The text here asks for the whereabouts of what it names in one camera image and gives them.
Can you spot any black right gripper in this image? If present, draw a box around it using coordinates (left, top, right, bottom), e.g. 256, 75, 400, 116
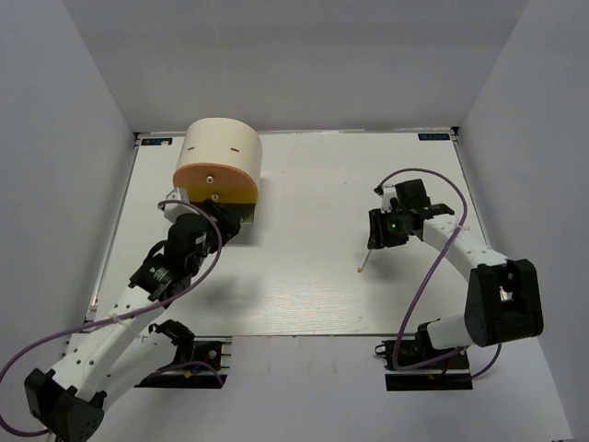
368, 205, 413, 250

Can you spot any grey-green organizer drawer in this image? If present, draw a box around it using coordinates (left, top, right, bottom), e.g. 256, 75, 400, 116
235, 204, 256, 226

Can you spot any orange organizer drawer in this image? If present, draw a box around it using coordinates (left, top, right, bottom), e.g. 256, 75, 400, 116
173, 163, 257, 188

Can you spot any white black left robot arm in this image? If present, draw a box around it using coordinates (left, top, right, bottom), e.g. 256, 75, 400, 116
24, 200, 241, 441

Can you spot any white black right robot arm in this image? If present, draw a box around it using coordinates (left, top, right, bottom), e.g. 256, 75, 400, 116
367, 180, 544, 367

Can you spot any white pen orange-yellow cap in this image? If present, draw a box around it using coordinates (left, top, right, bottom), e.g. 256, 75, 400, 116
356, 250, 372, 273

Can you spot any cream round drawer organizer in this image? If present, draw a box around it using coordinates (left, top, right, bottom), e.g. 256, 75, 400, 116
175, 118, 263, 211

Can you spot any blue logo sticker right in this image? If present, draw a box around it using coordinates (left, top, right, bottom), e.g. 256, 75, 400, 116
418, 133, 451, 141

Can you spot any blue logo sticker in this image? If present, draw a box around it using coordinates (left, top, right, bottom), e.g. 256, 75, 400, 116
141, 137, 173, 146
418, 133, 451, 141

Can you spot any blue logo sticker left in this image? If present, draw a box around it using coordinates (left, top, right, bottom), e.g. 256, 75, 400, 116
141, 137, 173, 146

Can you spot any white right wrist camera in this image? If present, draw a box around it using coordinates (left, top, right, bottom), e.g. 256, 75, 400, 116
374, 184, 398, 214

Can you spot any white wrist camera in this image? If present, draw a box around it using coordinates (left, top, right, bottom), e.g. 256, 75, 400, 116
374, 184, 398, 214
157, 187, 191, 223

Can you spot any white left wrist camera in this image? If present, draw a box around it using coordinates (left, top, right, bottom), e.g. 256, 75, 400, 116
157, 187, 191, 223

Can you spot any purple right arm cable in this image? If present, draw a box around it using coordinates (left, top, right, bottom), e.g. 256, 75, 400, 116
375, 168, 502, 381

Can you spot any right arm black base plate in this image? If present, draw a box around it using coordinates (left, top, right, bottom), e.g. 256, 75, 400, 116
374, 339, 473, 392

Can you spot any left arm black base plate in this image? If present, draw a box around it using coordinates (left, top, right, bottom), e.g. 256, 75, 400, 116
136, 337, 233, 390

